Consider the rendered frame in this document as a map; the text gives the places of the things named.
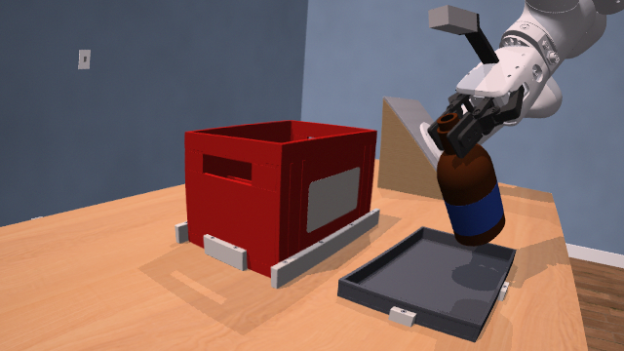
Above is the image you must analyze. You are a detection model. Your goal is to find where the red plastic crate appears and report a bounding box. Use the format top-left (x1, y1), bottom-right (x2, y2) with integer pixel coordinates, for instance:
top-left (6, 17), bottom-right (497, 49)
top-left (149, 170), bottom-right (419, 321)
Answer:
top-left (184, 120), bottom-right (377, 278)

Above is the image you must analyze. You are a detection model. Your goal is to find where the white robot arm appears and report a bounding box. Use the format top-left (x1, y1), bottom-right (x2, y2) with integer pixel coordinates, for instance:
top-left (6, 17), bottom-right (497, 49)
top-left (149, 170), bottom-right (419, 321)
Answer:
top-left (420, 0), bottom-right (624, 161)

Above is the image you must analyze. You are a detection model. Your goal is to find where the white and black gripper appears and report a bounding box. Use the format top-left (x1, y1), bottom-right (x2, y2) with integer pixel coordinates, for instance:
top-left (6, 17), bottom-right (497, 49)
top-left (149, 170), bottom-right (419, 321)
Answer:
top-left (427, 35), bottom-right (549, 159)

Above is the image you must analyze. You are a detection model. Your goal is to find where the brown bottle with blue label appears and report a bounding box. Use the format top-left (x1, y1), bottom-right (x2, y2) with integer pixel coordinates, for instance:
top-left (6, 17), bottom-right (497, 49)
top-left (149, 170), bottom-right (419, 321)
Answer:
top-left (437, 113), bottom-right (505, 247)

